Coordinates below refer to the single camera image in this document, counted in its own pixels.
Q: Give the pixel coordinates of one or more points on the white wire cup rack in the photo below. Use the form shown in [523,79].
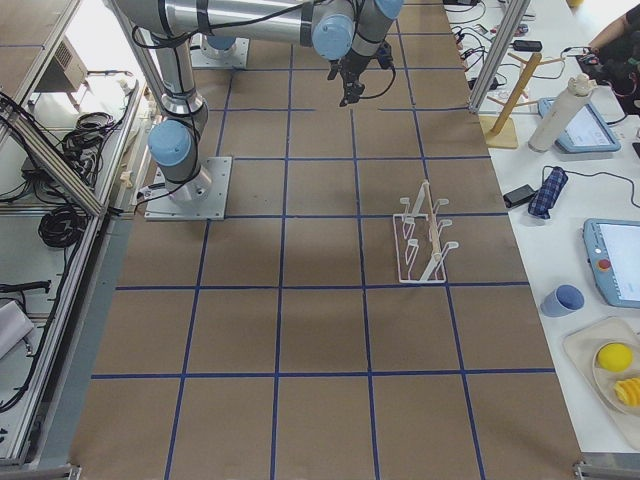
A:
[420,253]

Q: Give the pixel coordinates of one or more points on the yellow lemon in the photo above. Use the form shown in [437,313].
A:
[614,357]

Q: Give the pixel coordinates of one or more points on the wooden mug tree stand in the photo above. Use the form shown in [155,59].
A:
[499,131]

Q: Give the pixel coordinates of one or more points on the black power adapter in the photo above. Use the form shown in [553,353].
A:
[519,196]

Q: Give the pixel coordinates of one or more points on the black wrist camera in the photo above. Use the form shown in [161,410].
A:
[384,56]

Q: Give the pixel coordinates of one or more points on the far blue teach pendant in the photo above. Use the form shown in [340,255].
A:
[587,132]

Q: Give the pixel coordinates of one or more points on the blue teach pendant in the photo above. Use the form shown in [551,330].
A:
[612,248]
[587,132]

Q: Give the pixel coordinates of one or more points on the blue cup on side table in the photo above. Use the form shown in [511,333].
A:
[562,301]

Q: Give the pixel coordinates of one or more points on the folded plaid umbrella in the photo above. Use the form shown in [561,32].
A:
[547,195]

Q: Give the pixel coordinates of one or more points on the near blue teach pendant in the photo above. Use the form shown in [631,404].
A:
[612,248]

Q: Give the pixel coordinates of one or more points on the seated person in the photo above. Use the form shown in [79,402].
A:
[617,49]

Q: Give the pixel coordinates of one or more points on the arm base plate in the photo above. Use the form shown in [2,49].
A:
[203,198]
[206,57]

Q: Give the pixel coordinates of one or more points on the aluminium frame post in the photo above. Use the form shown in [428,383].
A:
[513,16]

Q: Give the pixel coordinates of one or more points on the beige tray with fruit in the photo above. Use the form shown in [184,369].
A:
[583,347]

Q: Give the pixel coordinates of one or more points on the sliced yellow fruit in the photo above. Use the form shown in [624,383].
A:
[628,391]

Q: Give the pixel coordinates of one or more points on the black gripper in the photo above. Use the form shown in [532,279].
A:
[356,67]

